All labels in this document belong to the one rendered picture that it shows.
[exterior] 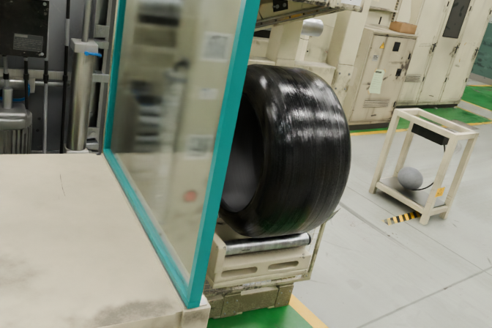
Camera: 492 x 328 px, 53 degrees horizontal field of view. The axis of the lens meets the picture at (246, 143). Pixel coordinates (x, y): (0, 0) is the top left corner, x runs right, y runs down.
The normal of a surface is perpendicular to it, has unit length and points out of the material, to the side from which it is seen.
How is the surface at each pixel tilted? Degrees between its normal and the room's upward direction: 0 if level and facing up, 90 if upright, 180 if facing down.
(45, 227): 0
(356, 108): 90
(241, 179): 41
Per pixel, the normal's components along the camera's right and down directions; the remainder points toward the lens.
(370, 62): 0.59, 0.39
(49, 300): 0.19, -0.92
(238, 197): 0.37, -0.65
